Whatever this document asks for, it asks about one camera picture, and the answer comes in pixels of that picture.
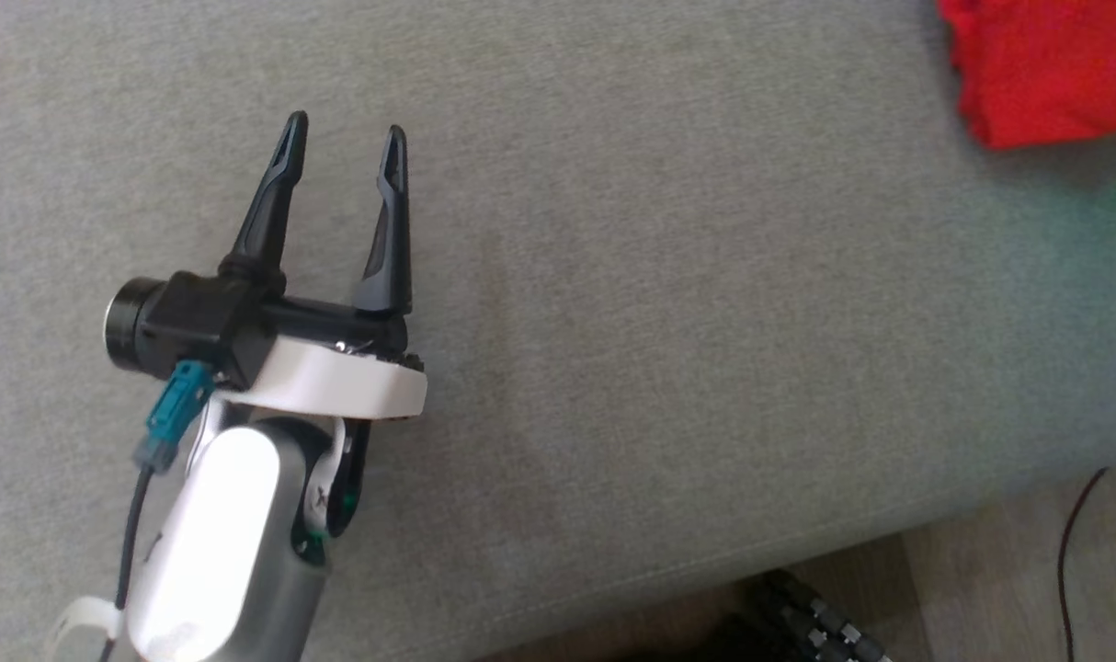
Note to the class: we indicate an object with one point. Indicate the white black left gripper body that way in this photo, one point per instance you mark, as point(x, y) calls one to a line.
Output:
point(337, 382)

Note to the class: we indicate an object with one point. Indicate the red white basketball shorts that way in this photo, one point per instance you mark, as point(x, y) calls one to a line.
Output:
point(1045, 64)

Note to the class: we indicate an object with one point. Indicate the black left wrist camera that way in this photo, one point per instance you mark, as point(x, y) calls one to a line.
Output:
point(199, 317)

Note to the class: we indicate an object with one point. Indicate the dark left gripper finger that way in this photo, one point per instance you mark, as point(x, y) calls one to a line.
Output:
point(391, 248)
point(268, 211)

